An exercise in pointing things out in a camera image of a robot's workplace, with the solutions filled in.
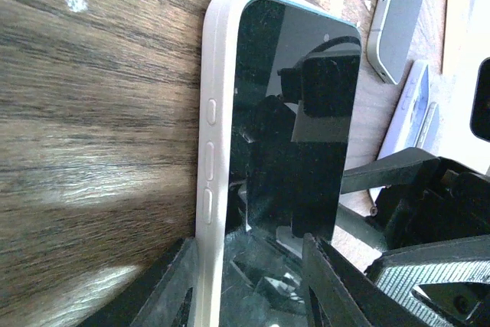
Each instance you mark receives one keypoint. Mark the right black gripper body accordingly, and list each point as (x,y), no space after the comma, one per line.
(453,204)

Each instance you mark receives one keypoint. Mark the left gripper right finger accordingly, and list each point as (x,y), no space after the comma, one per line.
(337,293)

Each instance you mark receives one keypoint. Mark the beige phone case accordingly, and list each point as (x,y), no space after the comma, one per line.
(218,66)

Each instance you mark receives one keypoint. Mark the teal-edged black phone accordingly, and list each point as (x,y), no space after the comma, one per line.
(294,87)

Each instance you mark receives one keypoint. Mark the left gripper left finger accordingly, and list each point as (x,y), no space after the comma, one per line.
(160,296)

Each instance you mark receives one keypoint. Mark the lavender phone case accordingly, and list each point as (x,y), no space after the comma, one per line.
(416,118)

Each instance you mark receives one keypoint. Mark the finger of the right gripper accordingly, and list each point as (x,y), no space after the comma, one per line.
(442,284)
(405,167)

